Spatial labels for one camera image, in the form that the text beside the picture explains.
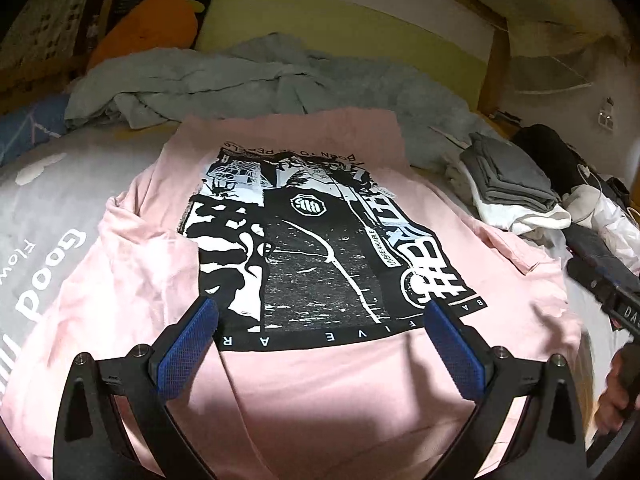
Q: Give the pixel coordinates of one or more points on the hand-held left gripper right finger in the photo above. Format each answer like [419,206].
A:
[457,350]

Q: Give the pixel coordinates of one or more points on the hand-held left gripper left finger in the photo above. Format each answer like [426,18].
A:
[187,345]

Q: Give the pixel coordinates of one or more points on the pink printed t-shirt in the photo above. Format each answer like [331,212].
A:
[325,385]

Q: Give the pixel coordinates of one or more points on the white folded clothes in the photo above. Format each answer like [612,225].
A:
[500,215]

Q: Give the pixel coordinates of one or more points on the grey folded clothes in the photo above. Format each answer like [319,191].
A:
[510,175]

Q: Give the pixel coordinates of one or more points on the person's right hand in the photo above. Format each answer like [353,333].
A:
[612,400]

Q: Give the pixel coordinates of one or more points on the dark blue cloth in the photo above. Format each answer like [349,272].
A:
[600,250]

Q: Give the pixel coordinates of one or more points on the white crumpled cloth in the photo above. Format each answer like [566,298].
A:
[590,205]

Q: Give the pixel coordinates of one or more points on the black clothing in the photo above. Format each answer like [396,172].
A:
[545,145]

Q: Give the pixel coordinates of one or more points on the blue pillow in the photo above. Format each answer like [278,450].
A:
[30,130]

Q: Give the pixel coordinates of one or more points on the grey-green crumpled blanket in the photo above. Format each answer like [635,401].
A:
[200,75]

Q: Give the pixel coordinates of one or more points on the orange plush pillow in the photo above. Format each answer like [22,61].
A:
[150,25]

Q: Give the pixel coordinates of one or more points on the yellow white striped pillow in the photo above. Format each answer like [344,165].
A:
[350,20]

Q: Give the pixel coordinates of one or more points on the patterned curtain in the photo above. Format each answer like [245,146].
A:
[45,10]

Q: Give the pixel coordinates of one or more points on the white wall socket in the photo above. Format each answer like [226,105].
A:
[606,114]

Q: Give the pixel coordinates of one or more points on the glass wall shelf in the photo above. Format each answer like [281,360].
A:
[550,75]

